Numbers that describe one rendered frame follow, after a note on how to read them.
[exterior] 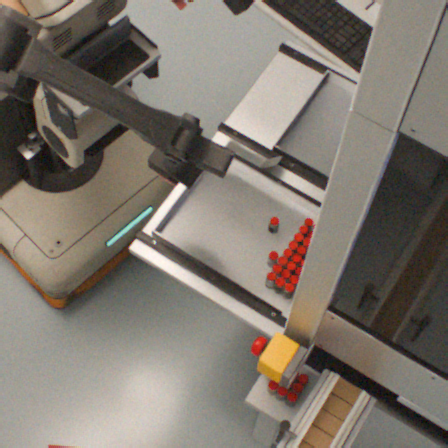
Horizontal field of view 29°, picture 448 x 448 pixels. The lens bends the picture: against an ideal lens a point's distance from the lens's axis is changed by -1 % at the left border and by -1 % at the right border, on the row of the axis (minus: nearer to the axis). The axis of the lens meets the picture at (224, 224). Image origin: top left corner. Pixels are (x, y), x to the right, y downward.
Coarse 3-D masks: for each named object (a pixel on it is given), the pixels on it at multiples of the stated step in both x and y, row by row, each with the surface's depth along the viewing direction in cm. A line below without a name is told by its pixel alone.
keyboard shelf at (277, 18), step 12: (336, 0) 240; (348, 0) 240; (360, 0) 241; (372, 0) 241; (264, 12) 239; (276, 12) 237; (360, 12) 238; (288, 24) 236; (372, 24) 237; (300, 36) 235; (312, 48) 234; (324, 48) 233; (336, 60) 231; (348, 72) 230
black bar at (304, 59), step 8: (280, 48) 221; (288, 48) 220; (296, 56) 220; (304, 56) 219; (304, 64) 220; (312, 64) 219; (320, 64) 219; (320, 72) 219; (336, 72) 218; (352, 80) 217
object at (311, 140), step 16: (320, 80) 215; (336, 80) 217; (320, 96) 216; (336, 96) 217; (352, 96) 217; (304, 112) 214; (320, 112) 214; (336, 112) 215; (288, 128) 210; (304, 128) 212; (320, 128) 212; (336, 128) 213; (288, 144) 210; (304, 144) 210; (320, 144) 210; (336, 144) 211; (304, 160) 208; (320, 160) 208; (320, 176) 205
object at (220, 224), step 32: (192, 192) 204; (224, 192) 204; (256, 192) 204; (288, 192) 201; (160, 224) 197; (192, 224) 200; (224, 224) 200; (256, 224) 201; (288, 224) 201; (192, 256) 193; (224, 256) 197; (256, 256) 197; (256, 288) 194
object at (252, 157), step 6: (228, 144) 209; (234, 144) 210; (234, 150) 209; (240, 150) 209; (246, 150) 209; (246, 156) 208; (252, 156) 208; (258, 156) 208; (282, 156) 202; (252, 162) 208; (258, 162) 208; (264, 162) 207; (270, 162) 204; (276, 162) 202; (264, 168) 205
